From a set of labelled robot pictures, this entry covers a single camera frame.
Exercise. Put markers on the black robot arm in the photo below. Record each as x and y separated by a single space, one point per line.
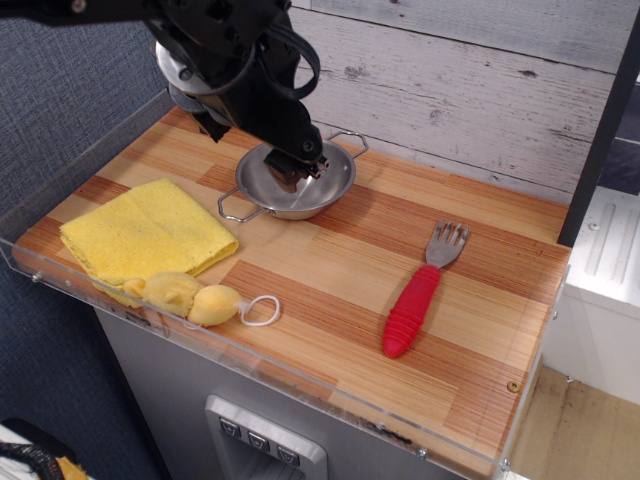
71 13

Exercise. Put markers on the red handled metal fork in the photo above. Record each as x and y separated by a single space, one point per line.
406 317

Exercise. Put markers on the yellow plush mango toy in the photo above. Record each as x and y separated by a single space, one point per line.
204 305

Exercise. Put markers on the black vertical post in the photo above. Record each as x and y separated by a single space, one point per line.
609 123

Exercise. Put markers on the silver dispenser button panel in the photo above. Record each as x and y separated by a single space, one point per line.
250 446

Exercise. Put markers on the steel pan with handles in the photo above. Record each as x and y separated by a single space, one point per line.
308 195

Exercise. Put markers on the yellow object bottom left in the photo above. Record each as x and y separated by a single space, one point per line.
70 470

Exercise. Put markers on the yellow folded cloth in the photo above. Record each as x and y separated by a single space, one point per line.
152 228

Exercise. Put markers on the white side cabinet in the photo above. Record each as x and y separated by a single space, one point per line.
593 336

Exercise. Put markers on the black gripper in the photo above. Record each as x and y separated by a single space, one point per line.
243 60

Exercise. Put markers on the grey toy fridge cabinet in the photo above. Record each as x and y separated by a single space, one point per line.
171 381

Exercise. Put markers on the clear acrylic table guard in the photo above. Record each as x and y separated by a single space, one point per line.
454 397

